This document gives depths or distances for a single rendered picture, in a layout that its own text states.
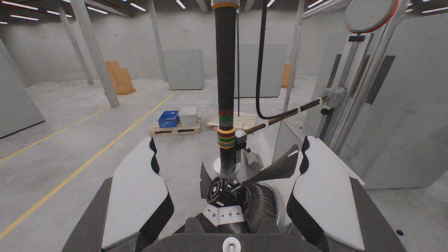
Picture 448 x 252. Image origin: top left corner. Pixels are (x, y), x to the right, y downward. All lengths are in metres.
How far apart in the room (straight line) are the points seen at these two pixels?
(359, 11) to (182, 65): 7.15
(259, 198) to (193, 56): 7.14
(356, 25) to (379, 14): 0.07
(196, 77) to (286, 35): 8.42
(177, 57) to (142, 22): 6.98
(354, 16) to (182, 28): 12.41
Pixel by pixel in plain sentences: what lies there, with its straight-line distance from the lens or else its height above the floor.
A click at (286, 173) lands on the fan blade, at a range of 0.38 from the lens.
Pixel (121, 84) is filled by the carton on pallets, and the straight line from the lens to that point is 8.48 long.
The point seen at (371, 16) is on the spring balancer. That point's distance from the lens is 0.87.
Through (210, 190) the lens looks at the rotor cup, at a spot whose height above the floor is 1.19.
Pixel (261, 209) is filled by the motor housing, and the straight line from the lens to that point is 0.64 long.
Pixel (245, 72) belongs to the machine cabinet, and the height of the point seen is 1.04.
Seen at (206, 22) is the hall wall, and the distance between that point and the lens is 12.63.
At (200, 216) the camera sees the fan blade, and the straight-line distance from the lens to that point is 0.70.
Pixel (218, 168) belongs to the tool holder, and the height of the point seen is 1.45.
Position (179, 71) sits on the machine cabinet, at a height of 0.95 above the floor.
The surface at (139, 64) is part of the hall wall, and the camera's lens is 14.48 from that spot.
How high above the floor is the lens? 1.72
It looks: 29 degrees down
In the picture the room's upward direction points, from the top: 1 degrees counter-clockwise
